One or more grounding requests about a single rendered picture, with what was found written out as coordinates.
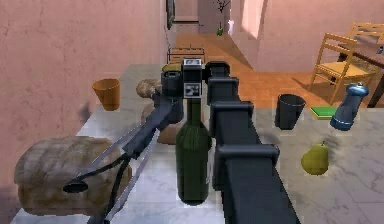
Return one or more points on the black cup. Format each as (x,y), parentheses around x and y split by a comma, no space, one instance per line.
(288,111)

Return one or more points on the orange cup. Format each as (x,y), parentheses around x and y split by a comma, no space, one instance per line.
(107,93)

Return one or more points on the brown sesame seed bun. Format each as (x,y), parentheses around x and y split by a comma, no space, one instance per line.
(167,136)

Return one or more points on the brown bread loaf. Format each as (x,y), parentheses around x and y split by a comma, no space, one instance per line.
(43,166)

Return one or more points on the dark brown table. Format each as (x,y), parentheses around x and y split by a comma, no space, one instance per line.
(373,58)

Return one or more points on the blue-grey pepper mill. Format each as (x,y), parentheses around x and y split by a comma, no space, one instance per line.
(348,106)

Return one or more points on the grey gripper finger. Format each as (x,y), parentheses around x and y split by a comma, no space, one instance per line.
(115,196)
(76,187)

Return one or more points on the dark green wine bottle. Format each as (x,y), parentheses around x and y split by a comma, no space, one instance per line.
(193,150)

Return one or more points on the green book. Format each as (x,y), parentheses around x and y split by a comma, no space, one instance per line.
(322,112)

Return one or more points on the yellow-green pear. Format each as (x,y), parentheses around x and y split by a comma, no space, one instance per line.
(315,160)

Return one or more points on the yellow round object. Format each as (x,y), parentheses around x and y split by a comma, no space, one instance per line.
(171,67)

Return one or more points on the light wooden chair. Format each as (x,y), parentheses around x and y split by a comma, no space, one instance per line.
(366,30)
(336,68)

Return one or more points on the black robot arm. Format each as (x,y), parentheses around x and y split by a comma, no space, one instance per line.
(246,186)

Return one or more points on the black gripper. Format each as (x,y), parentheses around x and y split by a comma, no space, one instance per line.
(171,100)

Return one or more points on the grey-brown round bread roll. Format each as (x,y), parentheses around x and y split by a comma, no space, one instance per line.
(146,88)

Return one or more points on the bare twig house plant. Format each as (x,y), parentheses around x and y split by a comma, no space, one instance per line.
(222,5)

